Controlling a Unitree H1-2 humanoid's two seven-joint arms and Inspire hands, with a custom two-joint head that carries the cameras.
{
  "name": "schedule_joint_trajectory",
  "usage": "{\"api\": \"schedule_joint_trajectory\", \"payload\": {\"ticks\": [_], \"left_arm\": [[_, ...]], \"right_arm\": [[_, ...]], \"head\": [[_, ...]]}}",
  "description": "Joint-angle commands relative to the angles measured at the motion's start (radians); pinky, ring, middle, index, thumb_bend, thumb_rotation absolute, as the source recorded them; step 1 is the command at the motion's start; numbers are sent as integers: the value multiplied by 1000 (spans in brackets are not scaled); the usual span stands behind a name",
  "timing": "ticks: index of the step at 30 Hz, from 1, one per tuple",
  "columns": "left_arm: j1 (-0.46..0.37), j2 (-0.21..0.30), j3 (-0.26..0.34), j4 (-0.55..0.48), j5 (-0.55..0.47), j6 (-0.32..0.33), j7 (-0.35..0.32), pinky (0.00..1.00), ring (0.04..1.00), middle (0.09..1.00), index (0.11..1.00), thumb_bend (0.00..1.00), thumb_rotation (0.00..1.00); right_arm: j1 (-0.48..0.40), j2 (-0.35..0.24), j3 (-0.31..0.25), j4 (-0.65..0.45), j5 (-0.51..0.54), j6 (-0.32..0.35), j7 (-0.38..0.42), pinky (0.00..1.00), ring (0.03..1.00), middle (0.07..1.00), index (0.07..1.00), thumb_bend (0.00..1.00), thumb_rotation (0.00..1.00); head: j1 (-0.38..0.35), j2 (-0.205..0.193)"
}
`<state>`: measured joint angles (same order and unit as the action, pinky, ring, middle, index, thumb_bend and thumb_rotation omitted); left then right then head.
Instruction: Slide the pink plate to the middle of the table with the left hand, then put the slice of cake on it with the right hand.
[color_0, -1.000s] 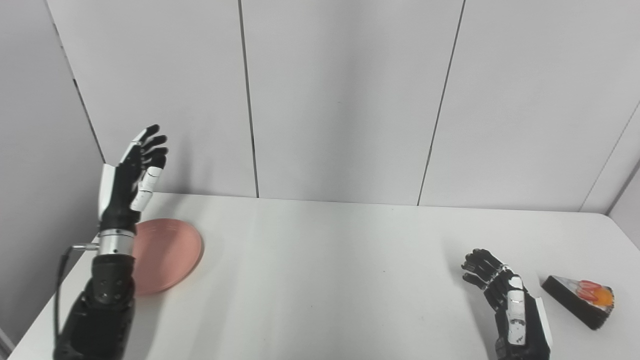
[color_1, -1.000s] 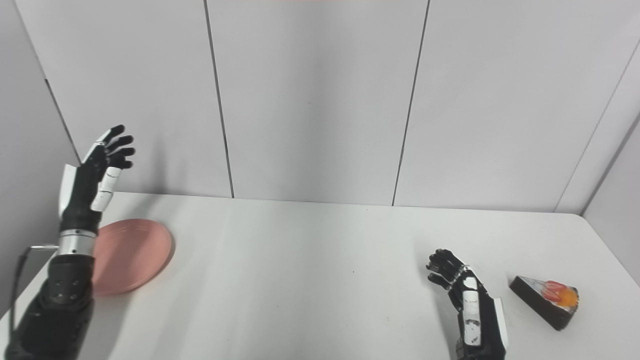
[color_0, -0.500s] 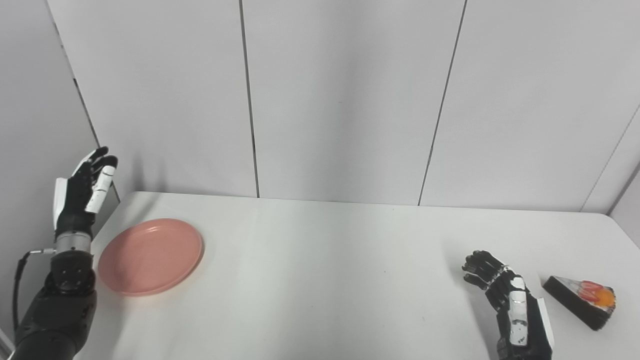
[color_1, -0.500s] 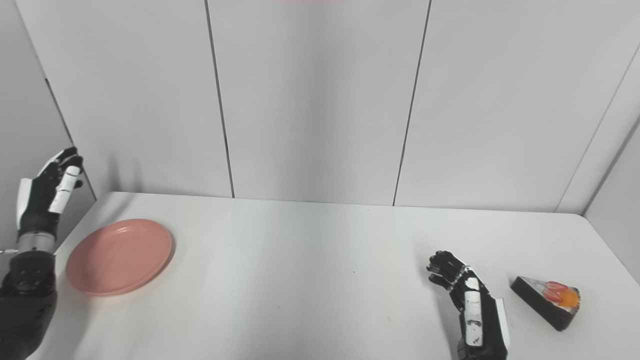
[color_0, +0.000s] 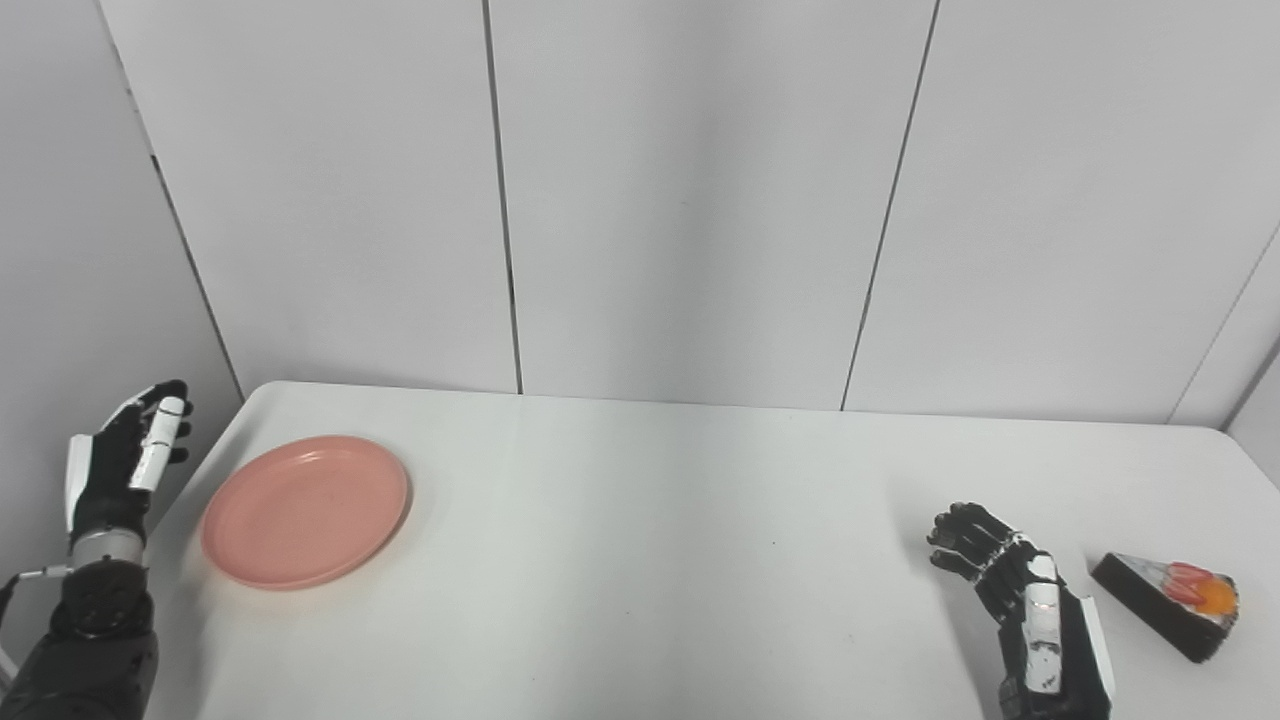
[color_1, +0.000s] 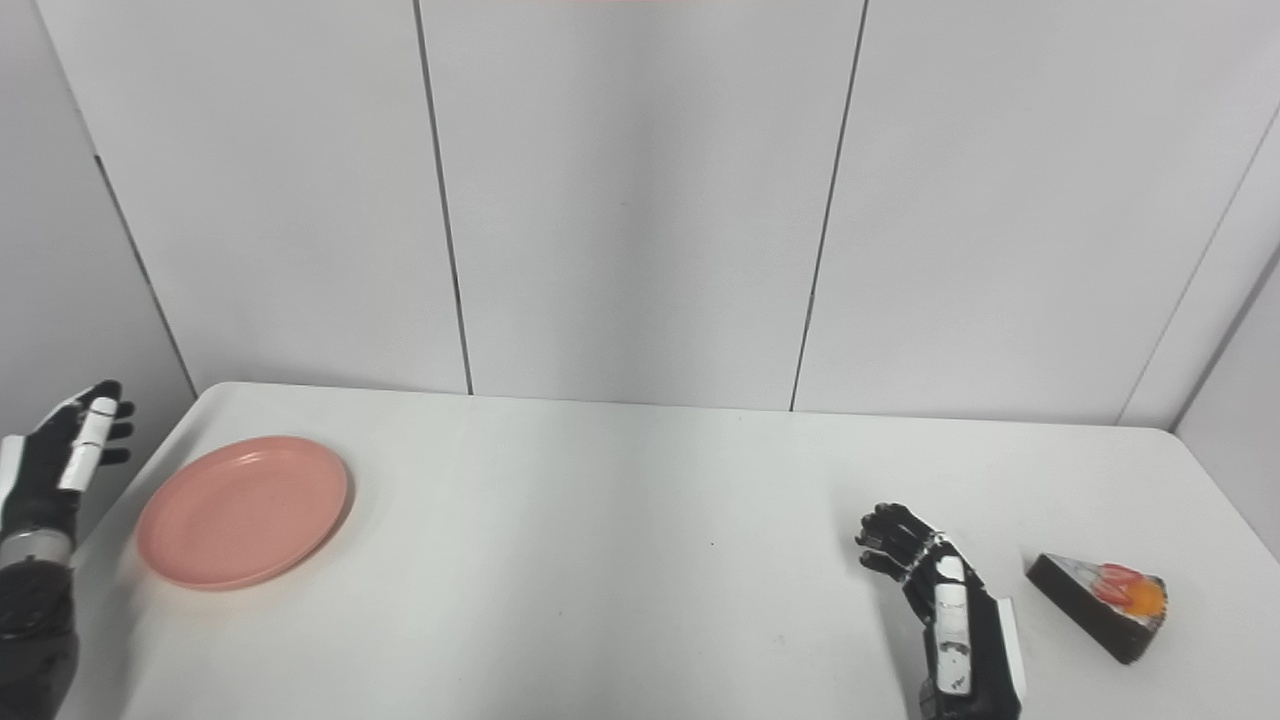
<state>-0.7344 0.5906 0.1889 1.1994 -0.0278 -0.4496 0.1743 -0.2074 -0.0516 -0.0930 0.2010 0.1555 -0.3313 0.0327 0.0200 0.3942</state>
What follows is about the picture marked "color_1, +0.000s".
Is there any chocolate cake slice with fruit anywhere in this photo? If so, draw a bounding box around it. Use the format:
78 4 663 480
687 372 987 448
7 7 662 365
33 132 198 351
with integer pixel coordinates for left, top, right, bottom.
1026 552 1170 666

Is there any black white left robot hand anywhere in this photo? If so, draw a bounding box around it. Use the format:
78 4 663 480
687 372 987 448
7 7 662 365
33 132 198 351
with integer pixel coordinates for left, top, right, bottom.
0 379 136 547

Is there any pink round plate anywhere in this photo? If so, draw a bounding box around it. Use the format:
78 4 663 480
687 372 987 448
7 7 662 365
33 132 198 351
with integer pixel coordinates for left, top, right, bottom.
135 435 352 592

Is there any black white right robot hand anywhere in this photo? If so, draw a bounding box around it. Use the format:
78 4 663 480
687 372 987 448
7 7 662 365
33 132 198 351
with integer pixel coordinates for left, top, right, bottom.
855 502 1029 720

